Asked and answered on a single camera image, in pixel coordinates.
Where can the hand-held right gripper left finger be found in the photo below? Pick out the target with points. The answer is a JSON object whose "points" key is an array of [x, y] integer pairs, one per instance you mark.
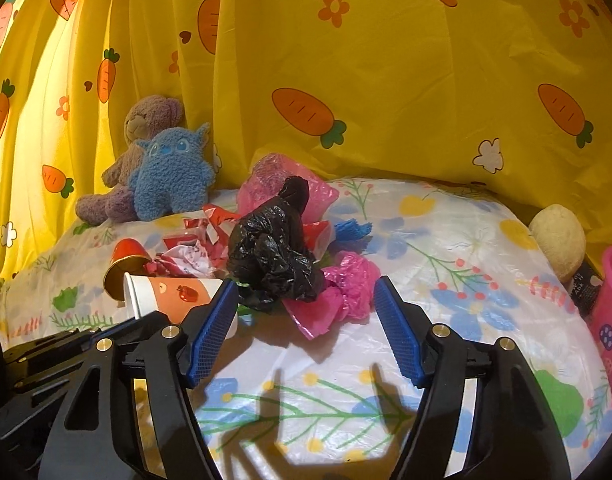
{"points": [[216, 330]]}

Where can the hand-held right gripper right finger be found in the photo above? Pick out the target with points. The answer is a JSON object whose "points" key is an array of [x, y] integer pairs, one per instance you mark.
{"points": [[395, 330]]}

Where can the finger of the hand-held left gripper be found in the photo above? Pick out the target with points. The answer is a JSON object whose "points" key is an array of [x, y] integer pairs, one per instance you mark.
{"points": [[51, 346]]}

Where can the white orange paper cup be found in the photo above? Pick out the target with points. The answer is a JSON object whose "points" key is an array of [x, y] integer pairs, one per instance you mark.
{"points": [[156, 295]]}

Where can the white pink paper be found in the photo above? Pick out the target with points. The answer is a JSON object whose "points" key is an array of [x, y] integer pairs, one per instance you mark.
{"points": [[186, 257]]}

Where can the black plastic bag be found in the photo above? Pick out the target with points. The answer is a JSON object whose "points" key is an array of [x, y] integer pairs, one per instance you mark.
{"points": [[271, 250]]}

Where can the red white wrapper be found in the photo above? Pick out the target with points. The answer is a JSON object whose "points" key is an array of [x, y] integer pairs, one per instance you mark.
{"points": [[211, 217]]}

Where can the red gold small cup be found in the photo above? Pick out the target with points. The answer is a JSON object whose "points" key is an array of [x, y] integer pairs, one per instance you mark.
{"points": [[126, 260]]}

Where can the red paper carton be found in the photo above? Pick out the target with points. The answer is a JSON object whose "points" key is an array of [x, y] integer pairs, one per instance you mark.
{"points": [[322, 235]]}

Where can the pink plastic bag with net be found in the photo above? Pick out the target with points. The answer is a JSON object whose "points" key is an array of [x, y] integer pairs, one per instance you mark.
{"points": [[266, 180]]}

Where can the pink plastic basket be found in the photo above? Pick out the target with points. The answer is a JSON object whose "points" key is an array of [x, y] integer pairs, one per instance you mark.
{"points": [[610, 300]]}

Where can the floral plastic table cover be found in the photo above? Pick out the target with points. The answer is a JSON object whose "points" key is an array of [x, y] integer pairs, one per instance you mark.
{"points": [[485, 310]]}

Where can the blue foam net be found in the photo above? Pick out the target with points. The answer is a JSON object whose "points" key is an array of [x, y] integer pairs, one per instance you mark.
{"points": [[353, 230]]}

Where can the blue plush monster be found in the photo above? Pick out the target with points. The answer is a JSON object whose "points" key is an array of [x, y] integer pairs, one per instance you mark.
{"points": [[171, 180]]}

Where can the cream plush toy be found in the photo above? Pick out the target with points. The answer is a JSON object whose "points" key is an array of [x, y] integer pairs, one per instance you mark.
{"points": [[555, 240]]}

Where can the black box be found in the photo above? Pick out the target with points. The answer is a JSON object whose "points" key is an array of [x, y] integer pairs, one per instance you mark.
{"points": [[585, 287]]}

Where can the brown teddy bear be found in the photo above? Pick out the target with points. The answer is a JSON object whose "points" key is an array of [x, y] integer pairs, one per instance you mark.
{"points": [[146, 115]]}

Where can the yellow carrot print curtain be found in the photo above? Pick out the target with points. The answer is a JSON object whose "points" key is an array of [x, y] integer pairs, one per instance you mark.
{"points": [[385, 35]]}

